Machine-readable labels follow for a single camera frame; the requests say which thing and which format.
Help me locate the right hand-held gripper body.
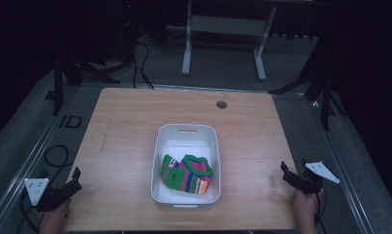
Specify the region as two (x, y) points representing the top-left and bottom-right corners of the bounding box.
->
(291, 160), (341, 196)

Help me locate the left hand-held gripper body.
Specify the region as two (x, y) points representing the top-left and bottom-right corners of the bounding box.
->
(23, 176), (75, 213)

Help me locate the person's left hand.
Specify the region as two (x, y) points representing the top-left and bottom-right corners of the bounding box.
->
(37, 201), (72, 234)

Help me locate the person's right hand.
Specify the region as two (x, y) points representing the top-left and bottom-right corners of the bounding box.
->
(293, 187), (326, 226)

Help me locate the black tripod stand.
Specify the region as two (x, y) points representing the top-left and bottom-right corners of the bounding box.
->
(45, 48), (136, 117)
(267, 38), (348, 133)

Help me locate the colourful striped knitted sock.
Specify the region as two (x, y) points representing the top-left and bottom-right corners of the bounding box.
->
(159, 153), (215, 196)

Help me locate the white plastic bin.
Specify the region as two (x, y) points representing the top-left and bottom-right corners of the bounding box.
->
(150, 123), (221, 210)

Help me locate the black looped floor cable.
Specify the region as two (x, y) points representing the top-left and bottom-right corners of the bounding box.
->
(43, 144), (75, 185)

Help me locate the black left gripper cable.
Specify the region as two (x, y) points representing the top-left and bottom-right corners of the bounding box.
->
(18, 189), (44, 234)

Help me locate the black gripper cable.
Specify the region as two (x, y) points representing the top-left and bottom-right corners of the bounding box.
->
(313, 187), (329, 234)
(18, 189), (44, 234)

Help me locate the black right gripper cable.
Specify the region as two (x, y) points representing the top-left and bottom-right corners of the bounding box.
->
(313, 187), (329, 234)

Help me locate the metal floor rail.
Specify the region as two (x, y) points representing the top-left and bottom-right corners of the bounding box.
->
(305, 97), (377, 234)
(0, 85), (83, 234)

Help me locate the black background floor cable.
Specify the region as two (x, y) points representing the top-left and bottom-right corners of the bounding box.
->
(131, 38), (155, 90)

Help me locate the white metal desk frame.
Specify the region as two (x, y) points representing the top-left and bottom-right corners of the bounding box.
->
(181, 0), (278, 82)

